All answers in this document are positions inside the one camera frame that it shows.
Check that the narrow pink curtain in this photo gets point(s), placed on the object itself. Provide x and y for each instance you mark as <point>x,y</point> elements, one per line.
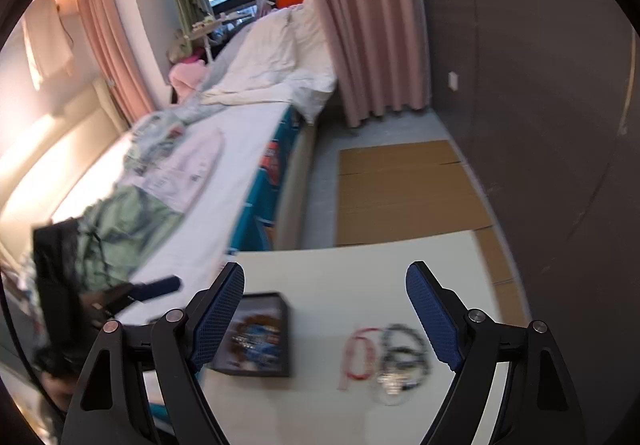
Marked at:
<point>112,40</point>

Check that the white wall socket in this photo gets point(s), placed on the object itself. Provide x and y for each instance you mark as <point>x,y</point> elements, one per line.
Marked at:
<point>453,80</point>

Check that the flat brown cardboard sheet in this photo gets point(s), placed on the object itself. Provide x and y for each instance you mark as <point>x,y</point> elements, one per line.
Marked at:
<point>410,190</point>

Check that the white side table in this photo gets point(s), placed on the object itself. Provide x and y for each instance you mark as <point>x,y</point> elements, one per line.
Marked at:
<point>206,32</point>

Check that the white printed garment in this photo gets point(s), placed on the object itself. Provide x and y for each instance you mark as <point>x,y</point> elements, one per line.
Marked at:
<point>187,167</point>

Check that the wide pink curtain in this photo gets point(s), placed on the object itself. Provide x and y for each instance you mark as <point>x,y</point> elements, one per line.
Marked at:
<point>360,25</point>

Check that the pink plush cloth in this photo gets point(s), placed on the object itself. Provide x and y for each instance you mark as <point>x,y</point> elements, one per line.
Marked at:
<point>187,75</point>

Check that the white duvet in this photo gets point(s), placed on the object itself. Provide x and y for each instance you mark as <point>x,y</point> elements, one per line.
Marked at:
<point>275,60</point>

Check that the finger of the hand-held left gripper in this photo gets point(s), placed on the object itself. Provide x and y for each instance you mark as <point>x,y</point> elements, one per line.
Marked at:
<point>155,287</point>

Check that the white hanging garment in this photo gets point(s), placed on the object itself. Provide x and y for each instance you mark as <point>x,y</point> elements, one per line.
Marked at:
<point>46,40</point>

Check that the orange box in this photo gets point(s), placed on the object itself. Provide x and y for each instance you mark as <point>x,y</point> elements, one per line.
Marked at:
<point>290,0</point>

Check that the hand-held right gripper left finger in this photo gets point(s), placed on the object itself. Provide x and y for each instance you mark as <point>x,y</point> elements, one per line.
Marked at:
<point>220,312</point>

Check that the light blue patterned garment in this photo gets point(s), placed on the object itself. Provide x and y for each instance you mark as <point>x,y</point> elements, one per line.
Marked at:
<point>160,127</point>

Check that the beige padded headboard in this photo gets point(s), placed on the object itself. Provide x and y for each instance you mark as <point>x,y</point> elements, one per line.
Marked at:
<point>55,145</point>

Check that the bed with white sheet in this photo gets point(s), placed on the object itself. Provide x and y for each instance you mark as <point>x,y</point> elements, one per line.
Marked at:
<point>225,205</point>

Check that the teal printed bed skirt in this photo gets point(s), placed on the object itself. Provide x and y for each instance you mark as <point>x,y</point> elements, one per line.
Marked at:
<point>267,175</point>

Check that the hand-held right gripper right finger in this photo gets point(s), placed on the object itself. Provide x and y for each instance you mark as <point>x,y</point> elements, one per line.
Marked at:
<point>431,317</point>

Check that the black jewelry box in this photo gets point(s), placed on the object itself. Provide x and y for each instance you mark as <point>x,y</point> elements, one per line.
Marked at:
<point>262,337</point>

